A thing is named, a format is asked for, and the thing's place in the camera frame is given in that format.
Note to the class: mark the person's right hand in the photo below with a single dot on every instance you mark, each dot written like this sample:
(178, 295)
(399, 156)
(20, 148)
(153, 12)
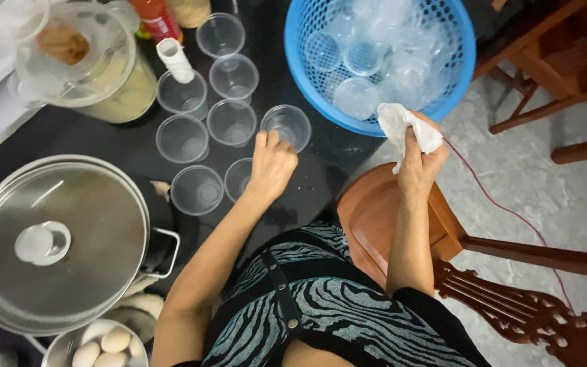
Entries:
(416, 176)

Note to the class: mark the person's left hand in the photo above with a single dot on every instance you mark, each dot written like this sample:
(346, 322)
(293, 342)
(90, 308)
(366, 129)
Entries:
(272, 168)

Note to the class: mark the person's left fingers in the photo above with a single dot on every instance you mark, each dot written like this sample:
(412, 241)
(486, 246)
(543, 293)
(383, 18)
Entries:
(273, 140)

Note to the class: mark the clear disposable cup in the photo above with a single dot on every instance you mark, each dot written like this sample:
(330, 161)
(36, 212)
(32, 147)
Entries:
(289, 122)

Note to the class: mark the white cleaning cloth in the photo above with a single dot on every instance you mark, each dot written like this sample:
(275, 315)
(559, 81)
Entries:
(400, 122)

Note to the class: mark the blue plastic mesh basket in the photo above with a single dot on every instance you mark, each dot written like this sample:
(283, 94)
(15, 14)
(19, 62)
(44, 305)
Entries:
(303, 76)

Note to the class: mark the cluster of clear plastic cups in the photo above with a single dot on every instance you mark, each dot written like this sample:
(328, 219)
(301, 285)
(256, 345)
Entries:
(181, 138)

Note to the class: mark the carved wooden chair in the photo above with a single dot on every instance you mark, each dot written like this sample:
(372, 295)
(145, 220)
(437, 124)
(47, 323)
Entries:
(370, 214)

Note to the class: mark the pile of clear wet cups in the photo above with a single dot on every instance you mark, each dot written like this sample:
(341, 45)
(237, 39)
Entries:
(365, 56)

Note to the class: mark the tan jar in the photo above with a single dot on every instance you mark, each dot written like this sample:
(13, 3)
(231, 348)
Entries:
(189, 11)

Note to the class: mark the large steel pot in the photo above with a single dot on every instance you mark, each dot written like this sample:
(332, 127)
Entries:
(158, 244)

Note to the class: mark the red sauce bottle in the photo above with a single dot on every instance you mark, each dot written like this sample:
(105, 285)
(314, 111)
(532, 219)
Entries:
(157, 20)

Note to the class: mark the zebra-patterned dress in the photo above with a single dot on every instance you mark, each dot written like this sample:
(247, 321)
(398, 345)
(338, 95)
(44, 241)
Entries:
(334, 311)

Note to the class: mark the clear pitcher with yellowish liquid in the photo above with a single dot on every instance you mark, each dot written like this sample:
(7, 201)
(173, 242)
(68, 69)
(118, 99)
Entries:
(95, 66)

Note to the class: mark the steel pot lid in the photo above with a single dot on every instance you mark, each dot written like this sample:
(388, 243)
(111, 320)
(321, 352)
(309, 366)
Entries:
(84, 219)

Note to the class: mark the beige cloth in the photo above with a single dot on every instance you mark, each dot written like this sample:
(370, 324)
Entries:
(138, 311)

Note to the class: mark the pale egg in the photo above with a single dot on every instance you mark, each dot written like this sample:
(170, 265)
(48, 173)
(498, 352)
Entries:
(111, 360)
(85, 355)
(115, 339)

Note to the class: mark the brown wooden furniture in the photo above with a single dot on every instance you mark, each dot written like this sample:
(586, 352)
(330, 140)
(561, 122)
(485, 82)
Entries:
(553, 61)

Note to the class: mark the steel bowl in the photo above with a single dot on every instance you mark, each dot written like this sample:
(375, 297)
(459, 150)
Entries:
(59, 351)

